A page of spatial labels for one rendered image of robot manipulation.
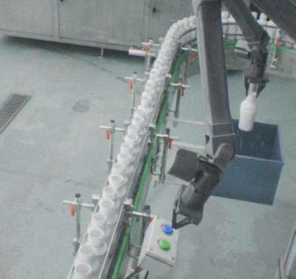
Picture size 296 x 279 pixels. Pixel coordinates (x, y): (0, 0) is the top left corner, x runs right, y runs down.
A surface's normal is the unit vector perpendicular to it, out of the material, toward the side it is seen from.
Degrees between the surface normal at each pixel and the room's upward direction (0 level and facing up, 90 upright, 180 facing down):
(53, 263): 0
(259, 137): 90
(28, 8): 90
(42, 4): 90
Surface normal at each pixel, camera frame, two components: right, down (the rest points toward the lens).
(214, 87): 0.08, 0.11
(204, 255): 0.07, -0.86
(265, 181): -0.16, 0.50
